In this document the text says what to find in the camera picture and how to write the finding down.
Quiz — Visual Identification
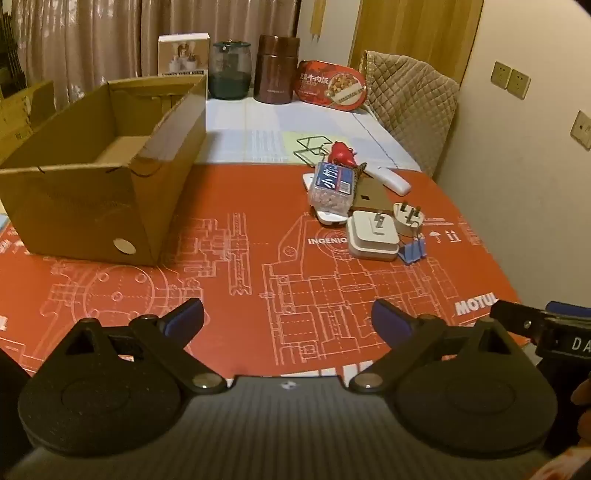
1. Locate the red printed mat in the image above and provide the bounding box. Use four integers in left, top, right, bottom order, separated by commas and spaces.
0, 161, 536, 376

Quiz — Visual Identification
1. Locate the person's right hand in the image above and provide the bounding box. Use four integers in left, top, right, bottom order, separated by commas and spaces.
571, 376, 591, 439

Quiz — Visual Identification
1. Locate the brown patterned curtain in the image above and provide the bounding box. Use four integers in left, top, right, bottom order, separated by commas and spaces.
9, 0, 302, 112

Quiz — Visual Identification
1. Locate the brown thermos canister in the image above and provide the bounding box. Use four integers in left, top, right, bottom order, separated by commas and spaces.
253, 34, 301, 105

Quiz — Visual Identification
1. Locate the white picture product box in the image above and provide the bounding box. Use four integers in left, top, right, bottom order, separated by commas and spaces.
158, 33, 211, 77

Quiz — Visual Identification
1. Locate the beige card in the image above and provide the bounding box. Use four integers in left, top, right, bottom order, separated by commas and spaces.
353, 178, 394, 214

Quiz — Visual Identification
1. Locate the red toy figurine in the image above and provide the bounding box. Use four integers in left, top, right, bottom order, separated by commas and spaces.
329, 142, 359, 169

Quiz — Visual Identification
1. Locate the beaded metal chain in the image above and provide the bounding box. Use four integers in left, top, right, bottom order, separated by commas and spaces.
351, 161, 370, 199

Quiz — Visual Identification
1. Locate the white remote control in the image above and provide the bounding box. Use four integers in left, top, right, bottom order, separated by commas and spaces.
360, 166, 411, 194

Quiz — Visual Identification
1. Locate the pale checked tablecloth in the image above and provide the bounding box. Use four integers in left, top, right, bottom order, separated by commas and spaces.
194, 97, 422, 175

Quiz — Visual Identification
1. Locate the green glass jar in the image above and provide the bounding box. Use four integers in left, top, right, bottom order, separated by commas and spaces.
208, 41, 253, 100

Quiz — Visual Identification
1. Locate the white round plug adapter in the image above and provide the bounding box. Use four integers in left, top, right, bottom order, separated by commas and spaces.
392, 202, 424, 236

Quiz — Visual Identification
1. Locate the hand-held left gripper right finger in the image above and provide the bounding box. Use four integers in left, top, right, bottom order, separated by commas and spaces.
347, 298, 525, 394

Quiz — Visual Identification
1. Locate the beige quilted chair cover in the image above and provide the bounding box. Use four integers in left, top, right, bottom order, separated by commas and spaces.
359, 50, 461, 179

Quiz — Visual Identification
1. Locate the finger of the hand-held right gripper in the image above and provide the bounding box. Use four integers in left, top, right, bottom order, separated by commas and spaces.
489, 300, 553, 344
546, 301, 591, 320

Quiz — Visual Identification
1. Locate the wooden door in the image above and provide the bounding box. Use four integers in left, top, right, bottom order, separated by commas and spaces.
350, 0, 484, 86

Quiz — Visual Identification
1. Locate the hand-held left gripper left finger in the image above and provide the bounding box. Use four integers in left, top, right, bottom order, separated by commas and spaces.
55, 298, 228, 394

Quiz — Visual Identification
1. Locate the clear box with blue label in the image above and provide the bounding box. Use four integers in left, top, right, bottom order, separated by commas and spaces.
307, 161, 359, 219

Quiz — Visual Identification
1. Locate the white square charger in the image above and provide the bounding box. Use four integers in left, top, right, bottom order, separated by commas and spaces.
346, 210, 400, 262

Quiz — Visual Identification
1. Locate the gold wall socket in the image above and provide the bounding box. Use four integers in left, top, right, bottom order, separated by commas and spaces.
508, 69, 532, 100
490, 61, 511, 89
570, 110, 591, 151

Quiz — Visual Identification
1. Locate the metal wire holder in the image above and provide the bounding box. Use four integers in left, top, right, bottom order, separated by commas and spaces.
292, 136, 331, 165

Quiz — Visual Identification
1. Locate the brown cardboard box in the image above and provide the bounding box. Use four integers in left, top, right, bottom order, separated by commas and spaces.
0, 74, 208, 267

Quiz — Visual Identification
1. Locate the red instant meal box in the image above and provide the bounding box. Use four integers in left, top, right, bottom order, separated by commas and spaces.
295, 60, 368, 112

